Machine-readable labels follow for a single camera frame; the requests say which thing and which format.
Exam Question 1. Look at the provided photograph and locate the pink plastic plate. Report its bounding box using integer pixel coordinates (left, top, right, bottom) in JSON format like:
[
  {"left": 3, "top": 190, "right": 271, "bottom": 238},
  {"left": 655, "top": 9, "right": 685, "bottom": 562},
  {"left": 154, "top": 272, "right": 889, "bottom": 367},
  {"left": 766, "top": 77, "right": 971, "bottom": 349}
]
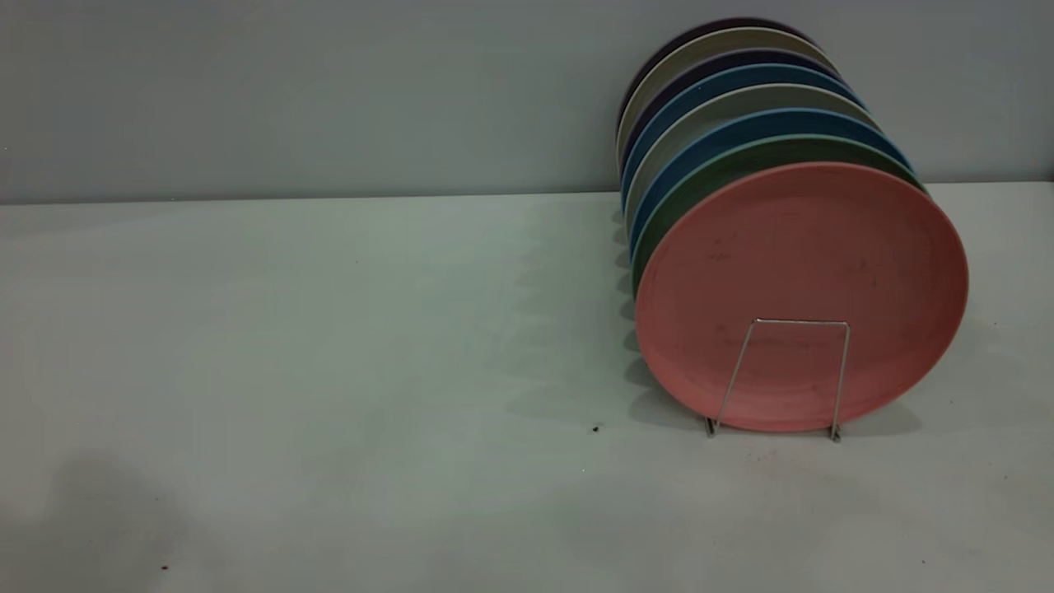
[{"left": 634, "top": 162, "right": 970, "bottom": 433}]

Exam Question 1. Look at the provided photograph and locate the teal green plate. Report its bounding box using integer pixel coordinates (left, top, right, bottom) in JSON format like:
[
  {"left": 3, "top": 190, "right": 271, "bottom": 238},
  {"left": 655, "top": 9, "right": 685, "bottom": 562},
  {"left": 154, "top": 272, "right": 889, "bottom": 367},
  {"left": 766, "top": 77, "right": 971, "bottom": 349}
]
[{"left": 630, "top": 136, "right": 927, "bottom": 289}]

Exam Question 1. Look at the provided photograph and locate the blue plate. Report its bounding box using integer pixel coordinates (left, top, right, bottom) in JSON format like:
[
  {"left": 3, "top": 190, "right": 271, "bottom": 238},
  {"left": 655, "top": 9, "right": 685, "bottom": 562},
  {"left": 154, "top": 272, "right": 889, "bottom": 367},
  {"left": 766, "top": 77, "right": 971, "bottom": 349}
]
[
  {"left": 619, "top": 64, "right": 865, "bottom": 207},
  {"left": 627, "top": 109, "right": 915, "bottom": 256}
]

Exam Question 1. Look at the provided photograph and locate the grey beige plate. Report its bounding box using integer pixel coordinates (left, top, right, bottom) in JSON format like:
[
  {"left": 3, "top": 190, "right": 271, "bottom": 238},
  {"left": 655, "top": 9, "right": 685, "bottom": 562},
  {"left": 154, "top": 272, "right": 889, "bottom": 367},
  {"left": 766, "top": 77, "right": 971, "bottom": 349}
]
[{"left": 623, "top": 84, "right": 880, "bottom": 231}]

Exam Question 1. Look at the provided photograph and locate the cream beige plate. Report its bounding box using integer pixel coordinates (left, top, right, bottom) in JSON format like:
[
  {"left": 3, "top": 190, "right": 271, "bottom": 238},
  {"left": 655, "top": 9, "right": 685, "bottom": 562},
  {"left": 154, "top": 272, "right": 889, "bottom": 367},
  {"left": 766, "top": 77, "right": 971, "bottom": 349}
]
[{"left": 616, "top": 29, "right": 841, "bottom": 166}]

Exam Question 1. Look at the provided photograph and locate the dark purple plate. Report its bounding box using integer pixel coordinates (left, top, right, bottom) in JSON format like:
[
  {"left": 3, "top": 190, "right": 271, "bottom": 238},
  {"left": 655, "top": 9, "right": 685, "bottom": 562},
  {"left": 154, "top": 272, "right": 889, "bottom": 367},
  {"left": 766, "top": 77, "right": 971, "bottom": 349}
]
[{"left": 618, "top": 18, "right": 820, "bottom": 133}]

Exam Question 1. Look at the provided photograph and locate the dark navy plate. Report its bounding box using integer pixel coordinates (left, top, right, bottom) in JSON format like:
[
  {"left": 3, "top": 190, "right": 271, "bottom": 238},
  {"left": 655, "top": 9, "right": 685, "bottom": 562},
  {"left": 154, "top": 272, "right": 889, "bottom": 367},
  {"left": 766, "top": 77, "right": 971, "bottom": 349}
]
[{"left": 619, "top": 49, "right": 841, "bottom": 166}]

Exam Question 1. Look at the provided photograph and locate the wire plate rack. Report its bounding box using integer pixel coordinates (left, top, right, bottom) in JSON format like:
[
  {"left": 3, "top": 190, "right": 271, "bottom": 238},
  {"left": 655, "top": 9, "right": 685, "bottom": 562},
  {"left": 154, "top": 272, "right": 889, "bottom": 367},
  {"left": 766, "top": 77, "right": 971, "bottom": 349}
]
[{"left": 704, "top": 318, "right": 851, "bottom": 443}]

